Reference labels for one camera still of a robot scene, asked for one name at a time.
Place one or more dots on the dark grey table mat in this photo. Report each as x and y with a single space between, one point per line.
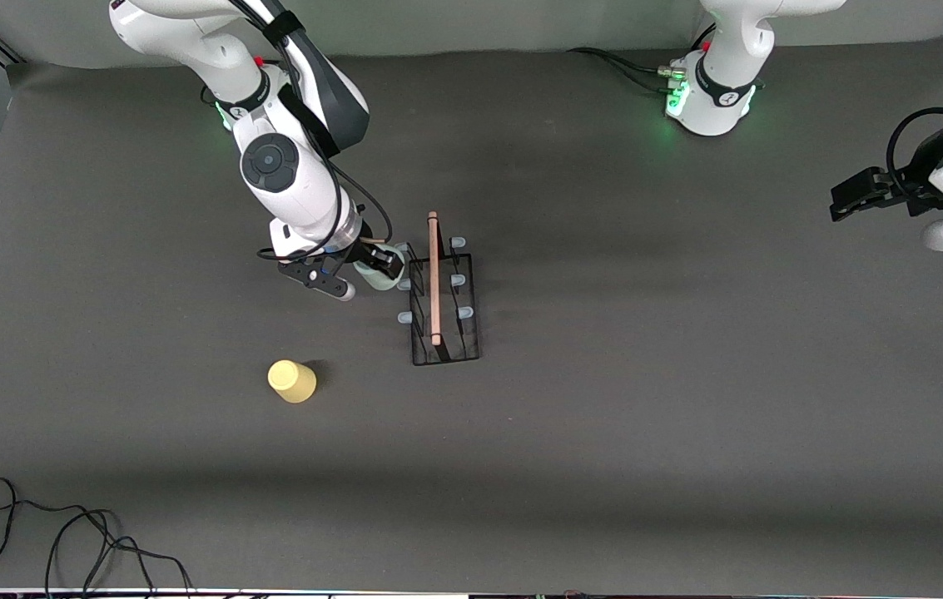
604 416

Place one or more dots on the yellow plastic cup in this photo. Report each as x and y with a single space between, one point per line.
292 381

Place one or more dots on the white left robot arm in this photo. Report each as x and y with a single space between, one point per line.
721 83

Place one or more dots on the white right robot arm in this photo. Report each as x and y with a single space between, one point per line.
288 200

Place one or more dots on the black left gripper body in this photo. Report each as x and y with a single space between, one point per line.
919 171

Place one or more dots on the pale green plastic cup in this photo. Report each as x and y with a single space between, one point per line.
375 281

